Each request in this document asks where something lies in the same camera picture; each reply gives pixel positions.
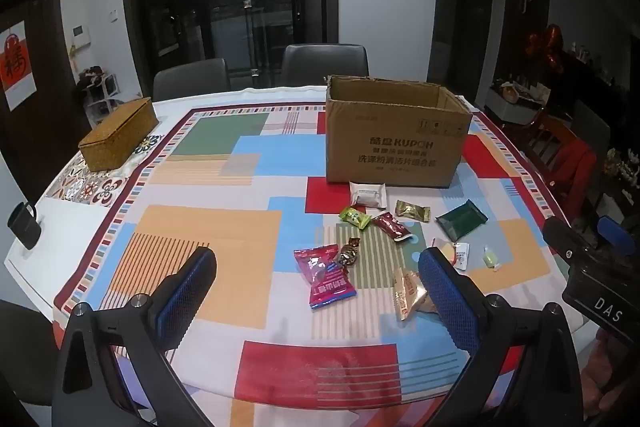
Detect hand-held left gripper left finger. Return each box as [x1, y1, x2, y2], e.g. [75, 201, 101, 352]
[52, 247, 218, 427]

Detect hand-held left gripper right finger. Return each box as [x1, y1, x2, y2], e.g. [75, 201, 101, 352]
[418, 248, 584, 427]

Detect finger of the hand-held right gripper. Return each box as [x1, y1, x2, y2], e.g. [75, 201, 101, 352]
[597, 215, 640, 256]
[542, 216, 601, 272]

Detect gold orange snack packet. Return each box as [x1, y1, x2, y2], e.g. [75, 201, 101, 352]
[392, 268, 436, 323]

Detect small white red packet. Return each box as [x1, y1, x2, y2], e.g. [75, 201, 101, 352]
[432, 239, 471, 268]

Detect pale yellow candy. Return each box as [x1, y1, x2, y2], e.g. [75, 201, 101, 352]
[481, 246, 503, 272]

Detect dark green snack packet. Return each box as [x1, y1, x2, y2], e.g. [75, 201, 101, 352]
[435, 199, 489, 242]

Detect dark red snack packet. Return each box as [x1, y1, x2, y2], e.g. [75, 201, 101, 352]
[371, 212, 412, 242]

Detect gold candy packet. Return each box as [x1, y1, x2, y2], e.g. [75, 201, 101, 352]
[395, 199, 432, 223]

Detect brown twist-wrapped candy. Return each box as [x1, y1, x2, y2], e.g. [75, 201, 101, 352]
[332, 237, 362, 267]

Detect pink snack packet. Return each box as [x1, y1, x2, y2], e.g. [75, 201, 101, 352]
[293, 244, 359, 312]

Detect green candy packet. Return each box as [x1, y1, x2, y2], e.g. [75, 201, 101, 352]
[339, 204, 372, 229]

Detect white snack packet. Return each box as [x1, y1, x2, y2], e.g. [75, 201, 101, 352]
[348, 181, 388, 210]

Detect brown cardboard box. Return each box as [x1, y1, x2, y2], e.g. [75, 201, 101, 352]
[325, 74, 474, 189]

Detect person's right hand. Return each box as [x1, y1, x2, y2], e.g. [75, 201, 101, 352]
[583, 331, 640, 419]

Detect wooden chair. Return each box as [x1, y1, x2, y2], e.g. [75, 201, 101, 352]
[525, 112, 598, 218]

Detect grey dining chair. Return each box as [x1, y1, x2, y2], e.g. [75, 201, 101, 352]
[571, 99, 612, 168]
[152, 58, 232, 102]
[280, 43, 370, 88]

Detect colourful geometric tablecloth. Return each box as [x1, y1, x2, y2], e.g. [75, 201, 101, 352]
[52, 103, 583, 427]

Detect floral patterned table runner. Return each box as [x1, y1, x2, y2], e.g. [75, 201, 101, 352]
[47, 133, 173, 208]

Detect white side table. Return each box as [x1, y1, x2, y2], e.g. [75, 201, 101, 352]
[487, 79, 552, 126]

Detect dark sideboard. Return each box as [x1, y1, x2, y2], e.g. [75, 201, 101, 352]
[560, 48, 640, 148]

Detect woven rattan box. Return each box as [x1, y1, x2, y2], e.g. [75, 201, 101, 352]
[78, 97, 160, 172]

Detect black mug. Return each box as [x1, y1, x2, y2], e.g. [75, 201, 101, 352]
[6, 202, 42, 251]

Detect red foil balloons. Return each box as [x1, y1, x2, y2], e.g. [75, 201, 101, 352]
[525, 24, 567, 76]

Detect white shelf rack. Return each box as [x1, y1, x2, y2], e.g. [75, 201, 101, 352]
[75, 66, 124, 128]

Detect dark wooden door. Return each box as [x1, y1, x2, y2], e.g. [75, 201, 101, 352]
[0, 0, 67, 202]

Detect red and white wall poster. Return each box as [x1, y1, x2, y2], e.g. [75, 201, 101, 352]
[0, 20, 36, 111]

